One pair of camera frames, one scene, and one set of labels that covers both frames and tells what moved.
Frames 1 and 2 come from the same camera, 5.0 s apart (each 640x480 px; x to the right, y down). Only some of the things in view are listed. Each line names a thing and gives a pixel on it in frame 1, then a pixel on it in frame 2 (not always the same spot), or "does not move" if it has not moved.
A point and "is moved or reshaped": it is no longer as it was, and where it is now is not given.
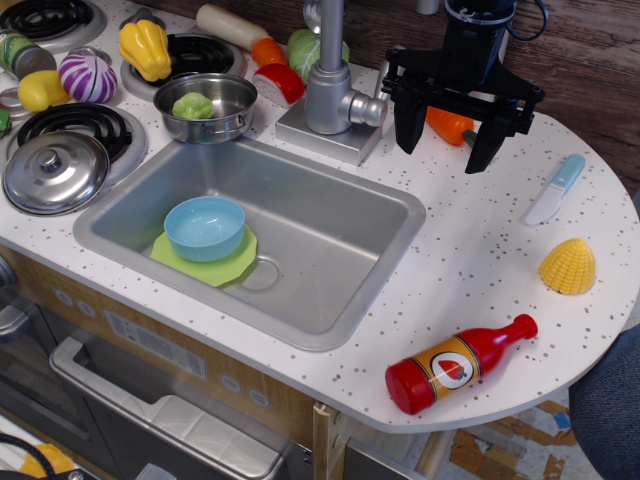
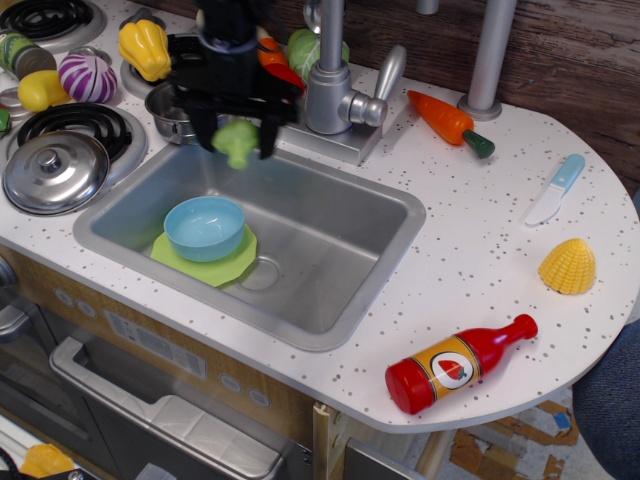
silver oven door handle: (188, 422) does not move
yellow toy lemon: (39, 90) does not move
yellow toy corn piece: (570, 267) does not move
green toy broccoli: (193, 105) is moved or reshaped
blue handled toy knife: (551, 203) does not move
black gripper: (467, 76) → (207, 83)
